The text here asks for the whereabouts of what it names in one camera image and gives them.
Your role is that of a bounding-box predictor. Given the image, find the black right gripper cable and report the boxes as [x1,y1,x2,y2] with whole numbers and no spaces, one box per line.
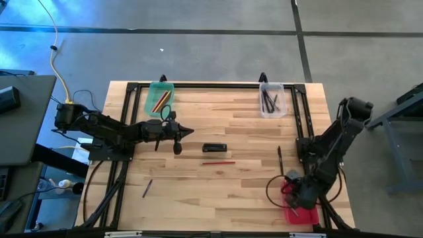
[266,165,346,210]

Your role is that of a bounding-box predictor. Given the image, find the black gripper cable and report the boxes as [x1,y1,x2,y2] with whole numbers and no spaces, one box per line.
[153,104,173,153]
[266,165,346,210]

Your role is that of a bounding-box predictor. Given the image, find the pink pencil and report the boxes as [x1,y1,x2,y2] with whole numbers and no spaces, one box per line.
[151,91,167,114]

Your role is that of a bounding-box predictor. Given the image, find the black stapler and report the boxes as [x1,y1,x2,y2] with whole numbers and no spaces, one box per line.
[202,143,228,153]

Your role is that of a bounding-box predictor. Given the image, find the white bottle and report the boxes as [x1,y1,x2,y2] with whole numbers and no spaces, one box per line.
[49,178,73,194]

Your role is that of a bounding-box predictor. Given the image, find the black box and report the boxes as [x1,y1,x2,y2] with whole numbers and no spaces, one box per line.
[0,86,22,114]

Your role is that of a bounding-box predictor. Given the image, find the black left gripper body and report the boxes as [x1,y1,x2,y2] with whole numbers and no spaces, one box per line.
[163,111,183,155]

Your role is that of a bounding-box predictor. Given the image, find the black flat device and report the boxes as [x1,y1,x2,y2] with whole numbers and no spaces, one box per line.
[0,69,36,77]

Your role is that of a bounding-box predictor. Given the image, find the yellow extension cord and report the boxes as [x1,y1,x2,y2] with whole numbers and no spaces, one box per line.
[37,0,72,104]

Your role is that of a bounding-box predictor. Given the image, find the green translucent plastic bin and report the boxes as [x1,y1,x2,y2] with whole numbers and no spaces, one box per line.
[147,82,175,119]

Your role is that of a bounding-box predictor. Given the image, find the black aluminium table frame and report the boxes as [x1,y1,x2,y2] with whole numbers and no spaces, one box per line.
[75,81,356,232]

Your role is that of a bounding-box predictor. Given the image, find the clear plastic bin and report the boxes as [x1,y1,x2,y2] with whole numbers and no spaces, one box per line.
[258,82,288,119]

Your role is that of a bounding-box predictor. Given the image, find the black arm base cable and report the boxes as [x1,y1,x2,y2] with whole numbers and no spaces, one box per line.
[82,160,106,225]

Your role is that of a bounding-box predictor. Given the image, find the black desk crossbar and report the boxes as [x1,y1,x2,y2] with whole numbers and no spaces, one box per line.
[32,143,89,179]

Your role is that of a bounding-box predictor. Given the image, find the dark grey desk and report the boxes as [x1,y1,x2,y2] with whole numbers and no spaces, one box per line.
[0,161,46,234]

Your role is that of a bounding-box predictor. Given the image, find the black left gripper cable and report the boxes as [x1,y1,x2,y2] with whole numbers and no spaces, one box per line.
[153,104,173,153]

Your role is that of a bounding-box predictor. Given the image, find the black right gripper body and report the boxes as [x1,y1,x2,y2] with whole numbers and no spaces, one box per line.
[284,171,302,208]

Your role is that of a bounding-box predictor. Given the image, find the white label strip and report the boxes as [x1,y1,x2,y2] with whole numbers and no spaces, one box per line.
[104,231,143,238]
[289,232,327,238]

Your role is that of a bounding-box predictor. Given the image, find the red plastic bin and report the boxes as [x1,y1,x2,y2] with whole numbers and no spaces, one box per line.
[280,180,321,225]

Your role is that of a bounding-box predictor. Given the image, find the thin black floor cable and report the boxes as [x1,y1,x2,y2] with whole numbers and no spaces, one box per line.
[50,89,104,124]

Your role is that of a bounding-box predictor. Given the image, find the white paper sheet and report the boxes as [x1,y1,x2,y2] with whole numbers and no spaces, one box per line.
[71,137,91,165]

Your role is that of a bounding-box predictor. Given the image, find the dark red pencil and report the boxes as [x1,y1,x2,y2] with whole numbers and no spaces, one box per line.
[153,91,169,114]

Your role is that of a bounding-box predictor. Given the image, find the grey metal stand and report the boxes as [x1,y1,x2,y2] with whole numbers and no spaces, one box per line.
[365,82,423,195]

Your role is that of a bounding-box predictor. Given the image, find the purple crayon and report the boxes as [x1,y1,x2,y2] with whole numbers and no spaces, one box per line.
[141,178,154,199]

